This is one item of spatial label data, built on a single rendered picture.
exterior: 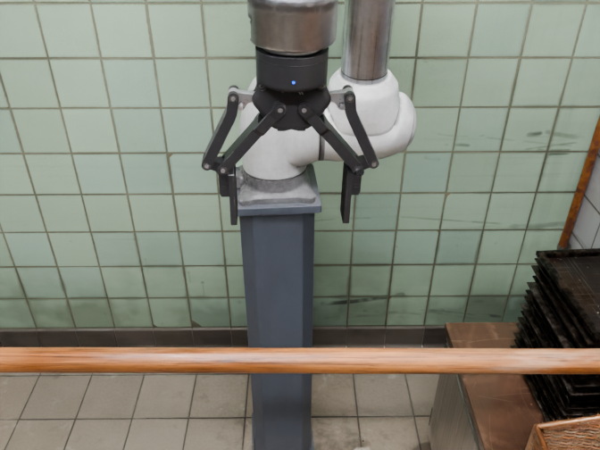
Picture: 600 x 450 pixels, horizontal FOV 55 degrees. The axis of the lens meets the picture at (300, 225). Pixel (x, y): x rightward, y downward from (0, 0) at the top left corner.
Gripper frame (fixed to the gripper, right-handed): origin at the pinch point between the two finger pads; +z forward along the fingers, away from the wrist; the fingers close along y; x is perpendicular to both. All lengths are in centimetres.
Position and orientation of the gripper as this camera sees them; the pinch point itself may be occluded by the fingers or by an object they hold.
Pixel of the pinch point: (289, 210)
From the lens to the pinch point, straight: 70.5
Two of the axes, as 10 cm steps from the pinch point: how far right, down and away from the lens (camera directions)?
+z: -0.2, 8.2, 5.7
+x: 0.6, 5.7, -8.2
